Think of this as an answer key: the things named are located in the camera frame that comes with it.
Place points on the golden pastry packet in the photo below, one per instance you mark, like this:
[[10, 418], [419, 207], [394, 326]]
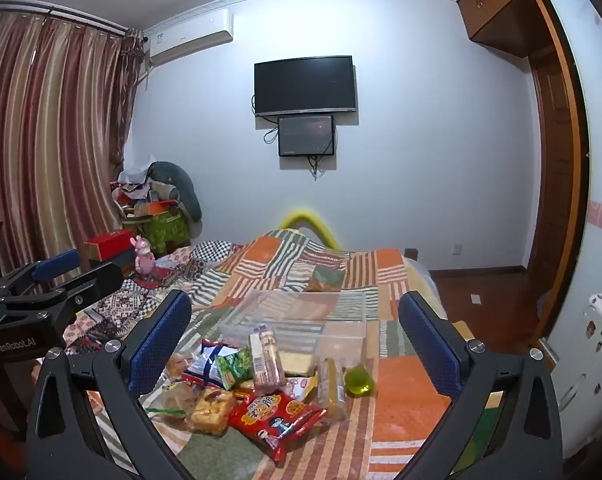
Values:
[[211, 407]]

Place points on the yellow foam tube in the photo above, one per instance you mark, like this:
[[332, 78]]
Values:
[[306, 217]]

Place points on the clear bread packet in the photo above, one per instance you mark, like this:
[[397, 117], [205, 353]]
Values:
[[170, 405]]

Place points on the pink plush toy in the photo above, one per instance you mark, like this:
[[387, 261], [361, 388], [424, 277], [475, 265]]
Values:
[[145, 257]]

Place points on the green patterned bag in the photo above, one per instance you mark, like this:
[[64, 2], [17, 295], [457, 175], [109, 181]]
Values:
[[167, 234]]

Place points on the black wall television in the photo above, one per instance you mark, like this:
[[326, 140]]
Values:
[[305, 85]]

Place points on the wooden overhead cabinet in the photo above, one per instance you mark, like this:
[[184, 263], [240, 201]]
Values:
[[501, 5]]

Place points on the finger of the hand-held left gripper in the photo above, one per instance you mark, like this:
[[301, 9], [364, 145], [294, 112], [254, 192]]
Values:
[[93, 282], [56, 265]]

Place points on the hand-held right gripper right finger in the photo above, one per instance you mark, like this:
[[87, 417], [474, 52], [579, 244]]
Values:
[[430, 346]]

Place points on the checkered patterned blanket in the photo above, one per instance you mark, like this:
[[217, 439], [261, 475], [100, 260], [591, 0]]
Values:
[[146, 290]]

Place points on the clear plastic container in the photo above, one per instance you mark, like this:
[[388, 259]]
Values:
[[301, 315]]

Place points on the brown wooden door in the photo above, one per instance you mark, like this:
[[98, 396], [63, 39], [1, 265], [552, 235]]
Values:
[[556, 185]]

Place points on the blue and white snack bag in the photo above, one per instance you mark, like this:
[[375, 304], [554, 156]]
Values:
[[207, 362]]

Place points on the white and yellow small packet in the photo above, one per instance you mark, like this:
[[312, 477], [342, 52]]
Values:
[[302, 388]]

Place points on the red snack packet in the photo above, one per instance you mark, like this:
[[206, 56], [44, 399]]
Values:
[[276, 417]]

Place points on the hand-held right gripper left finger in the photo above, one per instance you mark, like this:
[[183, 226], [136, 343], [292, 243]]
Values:
[[162, 341]]

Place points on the round bun packet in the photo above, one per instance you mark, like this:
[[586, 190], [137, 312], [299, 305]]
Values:
[[175, 360]]

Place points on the white air conditioner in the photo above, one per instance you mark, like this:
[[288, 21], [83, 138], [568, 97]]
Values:
[[191, 35]]

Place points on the white appliance with stickers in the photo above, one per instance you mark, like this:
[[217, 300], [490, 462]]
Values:
[[588, 375]]

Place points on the grey plush pillow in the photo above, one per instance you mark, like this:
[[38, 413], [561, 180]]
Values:
[[178, 180]]

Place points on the clear yellow snack packet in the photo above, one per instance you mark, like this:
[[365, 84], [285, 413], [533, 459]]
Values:
[[331, 387]]

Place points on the green snack packet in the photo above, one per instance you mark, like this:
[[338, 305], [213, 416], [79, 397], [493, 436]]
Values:
[[235, 366]]

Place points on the small black wall monitor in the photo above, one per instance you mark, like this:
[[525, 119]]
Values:
[[306, 136]]

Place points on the striped brown curtain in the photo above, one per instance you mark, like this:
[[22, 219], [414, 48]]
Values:
[[46, 140]]

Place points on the green jelly cup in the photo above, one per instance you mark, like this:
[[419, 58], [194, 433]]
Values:
[[359, 382]]

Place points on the orange striped patchwork blanket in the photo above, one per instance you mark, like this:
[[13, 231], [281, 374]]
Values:
[[381, 280]]

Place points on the pale yellow cake packet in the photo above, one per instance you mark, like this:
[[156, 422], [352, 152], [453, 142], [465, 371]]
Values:
[[296, 361]]

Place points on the white paper scrap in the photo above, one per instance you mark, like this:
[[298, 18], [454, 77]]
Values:
[[476, 299]]

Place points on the wafer biscuit packet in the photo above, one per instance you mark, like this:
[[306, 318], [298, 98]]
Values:
[[266, 360]]

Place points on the pile of clothes and boxes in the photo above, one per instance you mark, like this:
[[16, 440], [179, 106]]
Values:
[[136, 192]]

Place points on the red box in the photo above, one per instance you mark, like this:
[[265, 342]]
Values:
[[110, 244]]

